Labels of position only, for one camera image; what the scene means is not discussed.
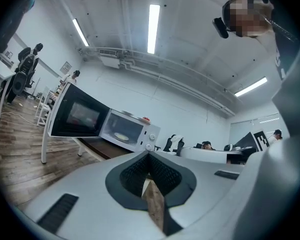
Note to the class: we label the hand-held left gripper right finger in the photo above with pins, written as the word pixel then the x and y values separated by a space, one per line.
pixel 205 191

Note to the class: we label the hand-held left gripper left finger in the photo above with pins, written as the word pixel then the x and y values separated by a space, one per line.
pixel 90 196

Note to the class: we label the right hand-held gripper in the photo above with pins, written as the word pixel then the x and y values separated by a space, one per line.
pixel 277 184

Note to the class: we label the plain white food plate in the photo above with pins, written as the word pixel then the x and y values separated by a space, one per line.
pixel 121 137

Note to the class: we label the white microwave oven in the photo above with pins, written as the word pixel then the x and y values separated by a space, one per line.
pixel 145 128

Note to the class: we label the white curved desk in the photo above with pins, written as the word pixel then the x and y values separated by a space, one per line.
pixel 205 155

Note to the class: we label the black white patterned board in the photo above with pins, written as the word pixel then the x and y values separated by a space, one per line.
pixel 261 140

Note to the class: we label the black chair with white cloth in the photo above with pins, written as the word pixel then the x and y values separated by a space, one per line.
pixel 168 145

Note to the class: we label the red strawberry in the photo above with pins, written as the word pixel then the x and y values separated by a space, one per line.
pixel 146 119

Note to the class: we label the white slatted chair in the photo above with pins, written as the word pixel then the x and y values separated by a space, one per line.
pixel 40 109

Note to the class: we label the long ceiling light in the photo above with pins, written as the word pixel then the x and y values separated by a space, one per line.
pixel 153 29
pixel 80 32
pixel 251 86

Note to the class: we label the white ceiling pipes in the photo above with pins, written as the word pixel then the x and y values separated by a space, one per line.
pixel 145 71

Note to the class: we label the person's black t-shirt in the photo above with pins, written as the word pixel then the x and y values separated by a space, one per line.
pixel 287 49

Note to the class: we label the white ceiling air conditioner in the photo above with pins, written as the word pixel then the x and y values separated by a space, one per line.
pixel 110 60

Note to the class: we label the white side table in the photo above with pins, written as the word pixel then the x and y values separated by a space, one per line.
pixel 0 69

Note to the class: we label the black office chair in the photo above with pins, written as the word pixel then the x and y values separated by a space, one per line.
pixel 38 48

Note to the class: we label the person's head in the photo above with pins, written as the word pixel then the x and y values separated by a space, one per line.
pixel 247 16

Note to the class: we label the framed wall picture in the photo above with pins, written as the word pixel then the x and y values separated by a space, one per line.
pixel 65 67

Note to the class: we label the black head-worn camera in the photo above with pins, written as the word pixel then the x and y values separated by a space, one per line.
pixel 221 27

